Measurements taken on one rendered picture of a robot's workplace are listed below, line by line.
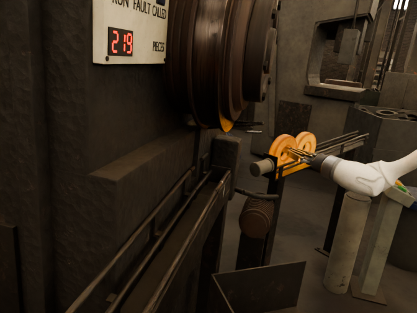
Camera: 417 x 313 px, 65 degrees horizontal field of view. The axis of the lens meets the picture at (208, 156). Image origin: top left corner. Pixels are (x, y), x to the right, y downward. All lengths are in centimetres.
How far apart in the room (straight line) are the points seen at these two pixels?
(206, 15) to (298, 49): 291
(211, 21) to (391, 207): 130
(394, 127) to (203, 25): 245
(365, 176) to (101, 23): 97
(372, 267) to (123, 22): 163
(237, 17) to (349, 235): 124
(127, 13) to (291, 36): 312
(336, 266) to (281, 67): 237
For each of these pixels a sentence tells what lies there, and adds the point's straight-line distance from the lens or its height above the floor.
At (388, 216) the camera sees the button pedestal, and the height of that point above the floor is 45.
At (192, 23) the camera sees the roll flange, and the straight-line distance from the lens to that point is 76.
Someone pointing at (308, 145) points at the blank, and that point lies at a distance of 160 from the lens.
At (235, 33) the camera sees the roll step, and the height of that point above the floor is 114.
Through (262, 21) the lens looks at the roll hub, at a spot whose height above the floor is 118.
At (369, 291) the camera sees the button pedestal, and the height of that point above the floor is 3.
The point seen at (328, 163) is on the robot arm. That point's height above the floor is 75.
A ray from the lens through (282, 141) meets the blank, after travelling 140.
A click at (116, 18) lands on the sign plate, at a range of 60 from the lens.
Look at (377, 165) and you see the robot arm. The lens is 139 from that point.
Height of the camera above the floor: 109
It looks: 17 degrees down
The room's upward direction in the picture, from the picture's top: 6 degrees clockwise
